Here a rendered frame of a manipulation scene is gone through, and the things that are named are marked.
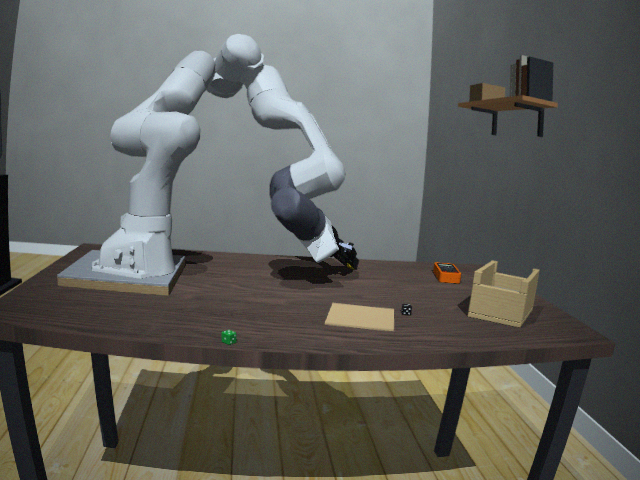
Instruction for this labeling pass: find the tan flat mat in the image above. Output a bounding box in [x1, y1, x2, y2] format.
[325, 303, 394, 331]

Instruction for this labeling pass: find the orange pocket multimeter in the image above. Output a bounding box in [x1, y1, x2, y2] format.
[433, 263, 461, 284]

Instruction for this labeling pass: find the tan wooden crate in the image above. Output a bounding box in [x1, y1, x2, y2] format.
[468, 261, 539, 328]

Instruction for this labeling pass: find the green die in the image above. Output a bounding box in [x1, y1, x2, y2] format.
[222, 330, 236, 345]

